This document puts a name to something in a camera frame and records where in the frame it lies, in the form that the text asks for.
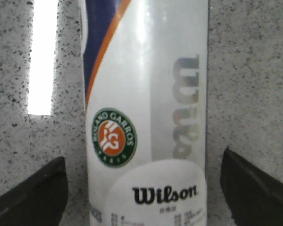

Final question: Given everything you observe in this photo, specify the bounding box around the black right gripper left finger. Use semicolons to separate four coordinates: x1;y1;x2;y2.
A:
0;157;68;226

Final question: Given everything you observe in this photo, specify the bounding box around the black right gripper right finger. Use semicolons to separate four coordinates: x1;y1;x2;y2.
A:
220;147;283;226

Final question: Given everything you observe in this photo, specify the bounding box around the white Wilson tennis ball can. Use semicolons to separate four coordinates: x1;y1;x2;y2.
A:
79;0;208;226

